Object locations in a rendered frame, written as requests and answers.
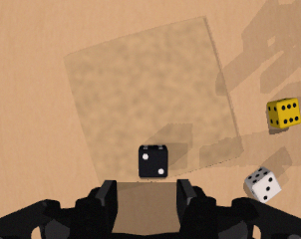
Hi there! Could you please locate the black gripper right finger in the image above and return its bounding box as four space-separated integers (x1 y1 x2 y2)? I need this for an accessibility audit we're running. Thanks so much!
174 179 301 239

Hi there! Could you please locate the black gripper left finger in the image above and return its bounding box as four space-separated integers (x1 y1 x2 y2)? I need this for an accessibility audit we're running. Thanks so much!
0 180 118 239

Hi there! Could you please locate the translucent tan mat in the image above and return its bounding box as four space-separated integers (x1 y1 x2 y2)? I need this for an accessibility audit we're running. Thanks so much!
63 17 241 191

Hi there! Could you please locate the white die with black pips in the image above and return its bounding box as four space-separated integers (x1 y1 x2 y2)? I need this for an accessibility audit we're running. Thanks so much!
244 166 282 203

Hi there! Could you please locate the yellow die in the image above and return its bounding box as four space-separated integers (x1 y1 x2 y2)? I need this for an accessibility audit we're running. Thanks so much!
267 98 301 128

